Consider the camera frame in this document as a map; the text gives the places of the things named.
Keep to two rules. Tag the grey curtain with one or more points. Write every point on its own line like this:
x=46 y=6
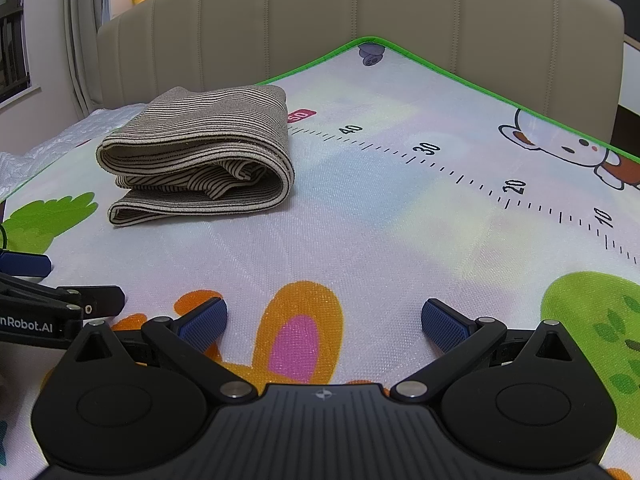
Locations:
x=82 y=35

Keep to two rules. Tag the beige padded headboard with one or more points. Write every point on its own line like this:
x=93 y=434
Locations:
x=400 y=15

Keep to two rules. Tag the printed play mat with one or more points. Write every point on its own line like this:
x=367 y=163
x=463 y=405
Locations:
x=375 y=220

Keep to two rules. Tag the dark framed window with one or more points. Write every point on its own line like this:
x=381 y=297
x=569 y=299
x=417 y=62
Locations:
x=12 y=45

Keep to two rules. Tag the white quilted bedsheet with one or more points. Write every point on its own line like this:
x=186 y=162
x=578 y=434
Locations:
x=60 y=145

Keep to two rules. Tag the white bedside table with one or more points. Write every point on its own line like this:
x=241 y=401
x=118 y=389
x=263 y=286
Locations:
x=632 y=45

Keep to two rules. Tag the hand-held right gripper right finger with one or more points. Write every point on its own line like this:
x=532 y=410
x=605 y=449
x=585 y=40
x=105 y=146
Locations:
x=445 y=322

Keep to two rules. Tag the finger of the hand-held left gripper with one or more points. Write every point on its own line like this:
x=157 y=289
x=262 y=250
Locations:
x=25 y=265
x=97 y=300

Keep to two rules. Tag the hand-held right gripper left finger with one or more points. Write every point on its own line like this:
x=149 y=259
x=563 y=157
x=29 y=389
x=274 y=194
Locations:
x=205 y=322

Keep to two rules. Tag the beige striped garment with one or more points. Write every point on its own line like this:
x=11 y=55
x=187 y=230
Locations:
x=200 y=155

